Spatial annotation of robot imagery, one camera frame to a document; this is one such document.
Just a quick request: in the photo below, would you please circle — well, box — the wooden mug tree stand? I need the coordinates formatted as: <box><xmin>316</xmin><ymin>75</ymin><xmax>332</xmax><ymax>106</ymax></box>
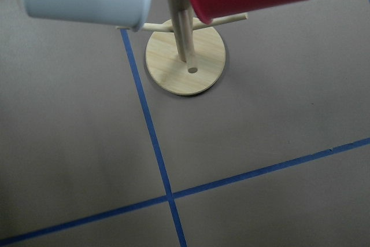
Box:
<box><xmin>142</xmin><ymin>0</ymin><xmax>248</xmax><ymax>96</ymax></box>

